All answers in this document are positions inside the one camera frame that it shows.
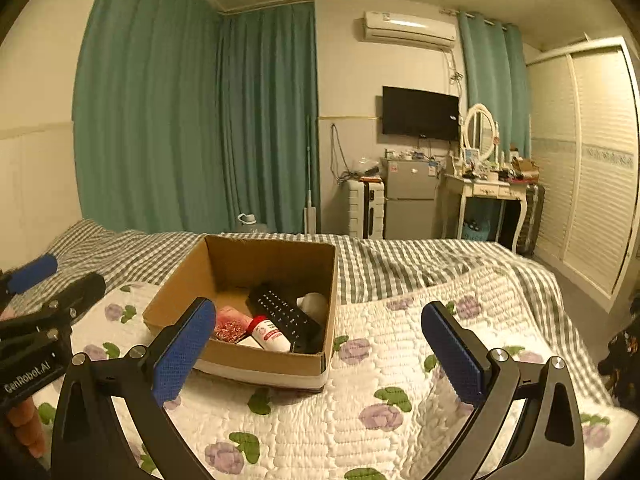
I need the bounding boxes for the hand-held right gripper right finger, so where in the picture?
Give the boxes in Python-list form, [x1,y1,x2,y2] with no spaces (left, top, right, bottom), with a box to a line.
[421,301,586,480]

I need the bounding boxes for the red capped white bottle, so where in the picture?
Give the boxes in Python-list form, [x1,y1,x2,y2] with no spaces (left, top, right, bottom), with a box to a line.
[246,315,292,353]

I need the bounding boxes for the dark suitcase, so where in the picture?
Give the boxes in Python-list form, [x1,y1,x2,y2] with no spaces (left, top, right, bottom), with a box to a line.
[515,182,546,256]

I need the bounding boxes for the white louvered wardrobe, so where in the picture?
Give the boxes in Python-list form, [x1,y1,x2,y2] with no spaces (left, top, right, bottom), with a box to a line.
[525,36,640,311]

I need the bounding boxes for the silver small fridge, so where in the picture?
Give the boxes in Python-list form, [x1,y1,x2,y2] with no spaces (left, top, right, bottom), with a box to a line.
[381,156,441,240]

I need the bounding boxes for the white vanity table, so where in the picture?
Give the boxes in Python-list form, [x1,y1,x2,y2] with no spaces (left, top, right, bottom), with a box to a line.
[442,172,531,253]

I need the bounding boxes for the brown cardboard box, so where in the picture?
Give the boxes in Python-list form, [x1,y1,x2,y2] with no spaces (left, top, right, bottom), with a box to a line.
[142,233,337,393]

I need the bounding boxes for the person's left hand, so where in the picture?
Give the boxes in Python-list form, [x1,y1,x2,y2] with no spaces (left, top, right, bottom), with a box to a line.
[7,399,51,458]

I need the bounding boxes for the pink shiny packet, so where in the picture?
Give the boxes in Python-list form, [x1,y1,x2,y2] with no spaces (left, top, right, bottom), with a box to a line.
[215,306,255,343]

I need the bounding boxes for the white suitcase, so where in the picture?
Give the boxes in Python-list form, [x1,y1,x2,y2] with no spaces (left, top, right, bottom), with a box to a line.
[345,178,387,239]

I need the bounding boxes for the hanging wall cables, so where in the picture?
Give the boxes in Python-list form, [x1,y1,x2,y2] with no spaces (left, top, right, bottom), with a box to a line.
[330,125,352,181]

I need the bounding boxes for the clear water jug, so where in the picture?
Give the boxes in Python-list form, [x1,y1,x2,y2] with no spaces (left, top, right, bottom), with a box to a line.
[237,213,273,233]

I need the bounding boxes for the black remote control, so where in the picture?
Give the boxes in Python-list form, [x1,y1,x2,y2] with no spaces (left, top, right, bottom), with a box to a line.
[246,283,323,353]

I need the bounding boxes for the white air conditioner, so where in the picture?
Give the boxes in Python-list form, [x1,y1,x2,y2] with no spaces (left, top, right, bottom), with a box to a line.
[357,10,457,51]

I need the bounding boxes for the black furry dog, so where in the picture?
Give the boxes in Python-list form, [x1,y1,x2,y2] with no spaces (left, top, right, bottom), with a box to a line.
[597,297,640,411]

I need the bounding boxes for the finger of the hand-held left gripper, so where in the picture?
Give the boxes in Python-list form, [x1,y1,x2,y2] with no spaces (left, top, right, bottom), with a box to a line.
[0,254,59,306]
[0,272,107,356]

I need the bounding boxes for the black wall television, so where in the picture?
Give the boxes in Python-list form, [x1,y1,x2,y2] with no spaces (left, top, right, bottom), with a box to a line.
[382,86,461,142]

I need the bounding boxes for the white floral quilt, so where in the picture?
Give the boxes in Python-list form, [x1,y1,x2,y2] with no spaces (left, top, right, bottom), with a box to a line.
[30,265,626,480]

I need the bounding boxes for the white oval mirror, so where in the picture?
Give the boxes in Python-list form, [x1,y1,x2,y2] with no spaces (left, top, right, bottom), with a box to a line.
[462,103,501,158]

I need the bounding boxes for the dark green pleated curtain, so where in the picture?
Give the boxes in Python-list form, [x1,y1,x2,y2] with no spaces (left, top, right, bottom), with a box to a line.
[217,2,321,235]

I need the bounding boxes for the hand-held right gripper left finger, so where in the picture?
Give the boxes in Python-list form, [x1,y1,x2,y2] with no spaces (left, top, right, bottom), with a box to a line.
[50,297,217,480]

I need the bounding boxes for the white flat mop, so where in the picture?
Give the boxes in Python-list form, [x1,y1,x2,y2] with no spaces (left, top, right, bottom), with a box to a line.
[302,115,318,235]

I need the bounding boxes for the narrow light green curtain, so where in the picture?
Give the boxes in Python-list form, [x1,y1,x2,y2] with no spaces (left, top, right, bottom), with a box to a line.
[457,10,531,158]

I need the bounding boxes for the plain white bottle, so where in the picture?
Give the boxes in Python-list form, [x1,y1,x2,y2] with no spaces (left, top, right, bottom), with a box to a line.
[296,292,328,321]

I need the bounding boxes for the wide green curtain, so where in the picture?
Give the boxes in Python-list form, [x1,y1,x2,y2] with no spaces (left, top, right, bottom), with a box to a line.
[72,0,223,233]

